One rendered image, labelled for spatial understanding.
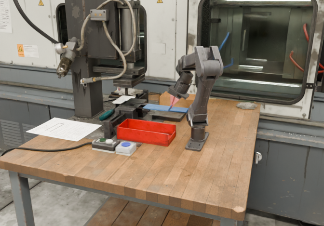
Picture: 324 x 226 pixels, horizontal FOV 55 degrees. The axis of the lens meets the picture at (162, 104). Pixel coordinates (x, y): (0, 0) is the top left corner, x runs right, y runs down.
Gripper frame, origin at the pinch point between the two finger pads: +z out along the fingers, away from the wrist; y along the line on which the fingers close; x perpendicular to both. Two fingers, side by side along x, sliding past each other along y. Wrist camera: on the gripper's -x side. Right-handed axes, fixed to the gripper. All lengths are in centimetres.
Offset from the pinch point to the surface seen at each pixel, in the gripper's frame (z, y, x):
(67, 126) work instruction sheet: 31, 40, 19
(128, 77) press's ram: -3.3, 25.3, 4.1
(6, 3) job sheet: 24, 175, -67
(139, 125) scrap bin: 12.2, 7.9, 12.5
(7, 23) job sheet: 40, 169, -67
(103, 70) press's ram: 0.3, 39.7, 3.6
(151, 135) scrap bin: 7.0, -2.0, 23.8
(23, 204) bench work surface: 51, 29, 55
